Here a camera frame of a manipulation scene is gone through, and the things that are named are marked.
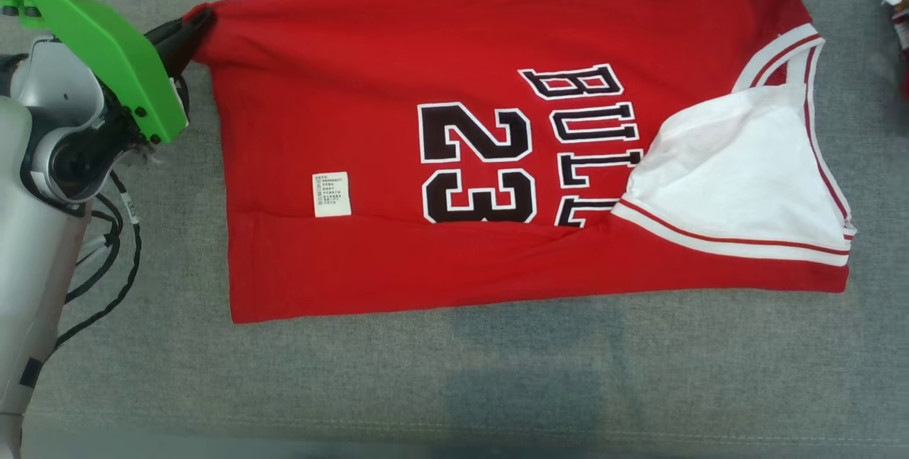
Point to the grey fabric sofa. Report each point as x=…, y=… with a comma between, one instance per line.
x=497, y=374

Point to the red Bulls basketball jersey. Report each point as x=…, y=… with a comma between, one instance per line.
x=355, y=89

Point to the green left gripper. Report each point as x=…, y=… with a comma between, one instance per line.
x=121, y=61

